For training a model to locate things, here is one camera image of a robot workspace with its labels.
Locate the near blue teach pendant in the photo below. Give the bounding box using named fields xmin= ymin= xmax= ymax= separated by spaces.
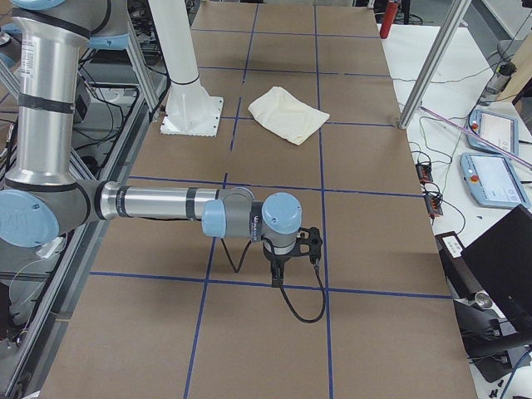
xmin=460 ymin=153 xmax=531 ymax=209

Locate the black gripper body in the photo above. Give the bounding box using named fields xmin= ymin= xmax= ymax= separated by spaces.
xmin=263 ymin=244 xmax=295 ymax=274

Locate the white long-sleeve printed shirt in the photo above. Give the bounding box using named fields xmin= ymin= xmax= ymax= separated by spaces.
xmin=248 ymin=86 xmax=330 ymax=145

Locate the aluminium frame rack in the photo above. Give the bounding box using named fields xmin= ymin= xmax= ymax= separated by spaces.
xmin=1 ymin=33 xmax=165 ymax=398

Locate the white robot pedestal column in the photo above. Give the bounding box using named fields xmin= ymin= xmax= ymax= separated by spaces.
xmin=149 ymin=0 xmax=224 ymax=137

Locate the red cylinder bottle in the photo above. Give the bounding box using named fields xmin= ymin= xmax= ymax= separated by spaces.
xmin=379 ymin=0 xmax=400 ymax=39

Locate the aluminium frame post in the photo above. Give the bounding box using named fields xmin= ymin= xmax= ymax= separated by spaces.
xmin=397 ymin=0 xmax=471 ymax=130

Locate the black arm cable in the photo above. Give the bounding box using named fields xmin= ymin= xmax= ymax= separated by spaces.
xmin=219 ymin=239 xmax=328 ymax=324

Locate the water bottle on desk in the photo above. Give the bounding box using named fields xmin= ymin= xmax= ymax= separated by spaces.
xmin=484 ymin=62 xmax=516 ymax=102

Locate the reacher grabber stick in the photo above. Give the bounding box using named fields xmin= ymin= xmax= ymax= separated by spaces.
xmin=419 ymin=106 xmax=532 ymax=170

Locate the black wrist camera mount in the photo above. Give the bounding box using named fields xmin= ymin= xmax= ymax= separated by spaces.
xmin=293 ymin=227 xmax=323 ymax=265

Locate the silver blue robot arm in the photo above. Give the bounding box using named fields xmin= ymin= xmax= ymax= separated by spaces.
xmin=1 ymin=1 xmax=302 ymax=288

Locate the blue teach pendant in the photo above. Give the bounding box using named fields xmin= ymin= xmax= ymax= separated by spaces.
xmin=469 ymin=109 xmax=519 ymax=155
xmin=460 ymin=153 xmax=531 ymax=209

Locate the far blue teach pendant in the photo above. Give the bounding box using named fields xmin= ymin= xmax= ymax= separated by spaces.
xmin=469 ymin=109 xmax=519 ymax=155

